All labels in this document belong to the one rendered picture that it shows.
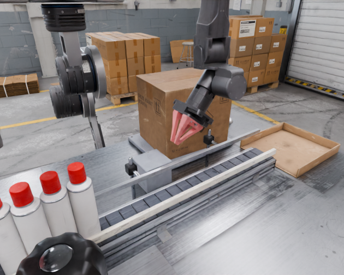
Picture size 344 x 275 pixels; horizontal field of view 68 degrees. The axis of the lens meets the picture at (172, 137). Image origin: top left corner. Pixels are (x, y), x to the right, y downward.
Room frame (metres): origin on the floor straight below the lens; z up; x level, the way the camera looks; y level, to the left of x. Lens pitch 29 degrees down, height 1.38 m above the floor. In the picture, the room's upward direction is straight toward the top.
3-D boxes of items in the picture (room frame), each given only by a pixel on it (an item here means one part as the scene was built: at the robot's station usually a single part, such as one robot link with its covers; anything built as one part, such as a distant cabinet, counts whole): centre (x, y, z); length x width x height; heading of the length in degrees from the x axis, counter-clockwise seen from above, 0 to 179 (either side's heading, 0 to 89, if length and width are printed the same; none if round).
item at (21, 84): (4.22, 2.62, 0.11); 0.65 x 0.54 x 0.22; 116
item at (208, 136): (0.76, -0.14, 0.91); 0.07 x 0.03 x 0.16; 35
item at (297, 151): (0.91, -0.49, 0.85); 0.30 x 0.26 x 0.04; 125
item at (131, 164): (0.58, 0.10, 0.91); 0.07 x 0.03 x 0.16; 35
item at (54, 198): (0.40, 0.24, 0.98); 0.05 x 0.05 x 0.20
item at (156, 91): (0.97, -0.05, 0.99); 0.30 x 0.24 x 0.27; 121
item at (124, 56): (4.24, 0.81, 0.45); 1.20 x 0.84 x 0.89; 31
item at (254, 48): (4.41, -1.15, 0.57); 1.20 x 0.85 x 1.14; 121
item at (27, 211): (0.36, 0.28, 0.98); 0.05 x 0.05 x 0.20
